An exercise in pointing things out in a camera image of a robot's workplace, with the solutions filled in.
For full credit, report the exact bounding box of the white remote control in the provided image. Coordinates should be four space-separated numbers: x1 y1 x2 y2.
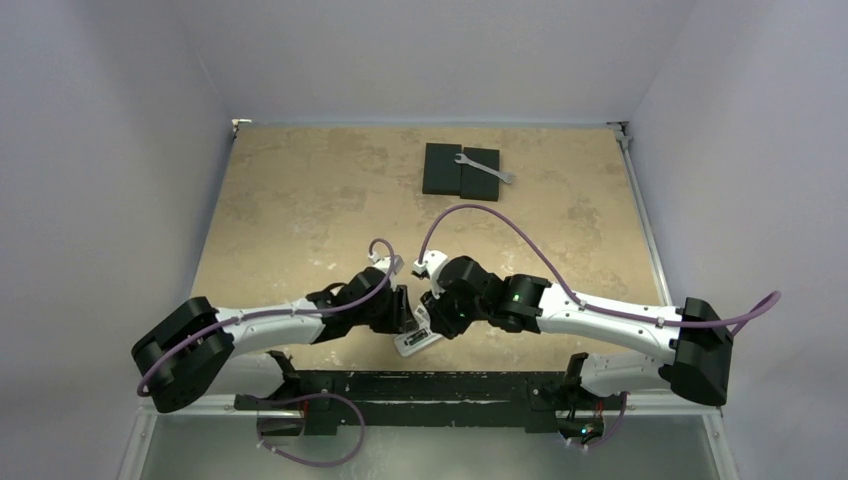
393 326 443 358

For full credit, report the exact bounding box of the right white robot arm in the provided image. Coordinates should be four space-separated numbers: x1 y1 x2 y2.
413 252 733 407

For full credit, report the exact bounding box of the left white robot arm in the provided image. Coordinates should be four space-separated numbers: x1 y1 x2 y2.
131 266 418 413

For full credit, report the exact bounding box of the right black foam block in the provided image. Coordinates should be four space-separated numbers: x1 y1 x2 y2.
460 146 501 202

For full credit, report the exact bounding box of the black foam block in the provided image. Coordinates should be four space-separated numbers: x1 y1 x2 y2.
460 146 501 202
422 143 462 196

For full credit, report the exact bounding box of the left black foam block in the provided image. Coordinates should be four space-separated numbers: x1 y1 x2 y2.
422 143 462 196

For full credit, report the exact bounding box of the silver wrench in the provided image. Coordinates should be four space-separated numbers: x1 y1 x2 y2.
454 153 515 184

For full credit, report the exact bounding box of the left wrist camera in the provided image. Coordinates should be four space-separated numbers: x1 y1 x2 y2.
368 252 405 276

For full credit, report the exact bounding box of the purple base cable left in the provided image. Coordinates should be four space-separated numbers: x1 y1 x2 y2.
256 390 369 469

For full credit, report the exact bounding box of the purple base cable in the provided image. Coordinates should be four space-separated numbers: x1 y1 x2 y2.
563 392 629 452
256 390 369 469

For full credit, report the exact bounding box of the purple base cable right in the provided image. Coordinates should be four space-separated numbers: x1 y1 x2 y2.
563 392 629 452

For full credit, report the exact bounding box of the aluminium frame rail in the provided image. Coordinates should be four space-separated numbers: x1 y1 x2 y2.
607 122 739 479

